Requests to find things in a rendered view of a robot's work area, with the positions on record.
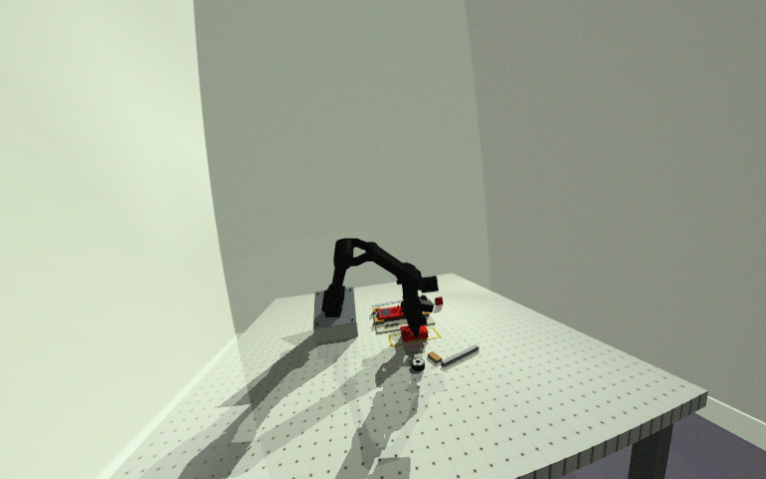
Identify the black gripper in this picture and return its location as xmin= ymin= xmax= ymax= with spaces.
xmin=401 ymin=294 xmax=427 ymax=337

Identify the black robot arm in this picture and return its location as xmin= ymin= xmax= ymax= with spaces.
xmin=322 ymin=239 xmax=439 ymax=317

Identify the grey long bar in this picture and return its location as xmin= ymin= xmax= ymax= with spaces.
xmin=441 ymin=344 xmax=480 ymax=366

